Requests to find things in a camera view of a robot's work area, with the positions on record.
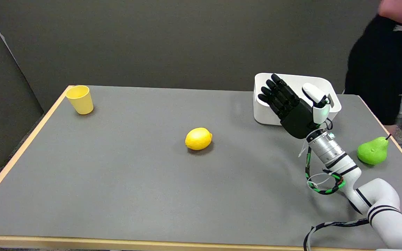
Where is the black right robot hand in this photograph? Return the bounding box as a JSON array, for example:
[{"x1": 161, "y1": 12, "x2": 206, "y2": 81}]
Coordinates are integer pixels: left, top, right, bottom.
[{"x1": 258, "y1": 73, "x2": 331, "y2": 139}]

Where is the yellow lemon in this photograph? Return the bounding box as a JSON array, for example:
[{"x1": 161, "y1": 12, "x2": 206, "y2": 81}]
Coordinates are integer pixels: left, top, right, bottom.
[{"x1": 185, "y1": 128, "x2": 213, "y2": 151}]

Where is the white plastic bin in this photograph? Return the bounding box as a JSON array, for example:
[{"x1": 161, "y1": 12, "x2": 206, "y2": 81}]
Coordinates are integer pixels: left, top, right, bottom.
[{"x1": 253, "y1": 73, "x2": 342, "y2": 126}]

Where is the green pear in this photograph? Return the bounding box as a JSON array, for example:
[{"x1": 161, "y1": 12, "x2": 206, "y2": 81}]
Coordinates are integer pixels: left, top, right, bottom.
[{"x1": 357, "y1": 136, "x2": 390, "y2": 165}]

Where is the person in black clothes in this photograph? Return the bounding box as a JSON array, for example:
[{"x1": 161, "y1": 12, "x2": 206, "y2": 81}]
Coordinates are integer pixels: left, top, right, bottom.
[{"x1": 344, "y1": 0, "x2": 402, "y2": 126}]

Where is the yellow plastic cup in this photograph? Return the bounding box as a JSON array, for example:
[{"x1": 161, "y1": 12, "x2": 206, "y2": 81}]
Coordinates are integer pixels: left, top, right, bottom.
[{"x1": 66, "y1": 85, "x2": 94, "y2": 115}]

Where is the black green braided cable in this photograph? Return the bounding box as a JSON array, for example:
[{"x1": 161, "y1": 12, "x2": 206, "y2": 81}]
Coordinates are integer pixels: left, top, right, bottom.
[{"x1": 303, "y1": 120, "x2": 370, "y2": 251}]

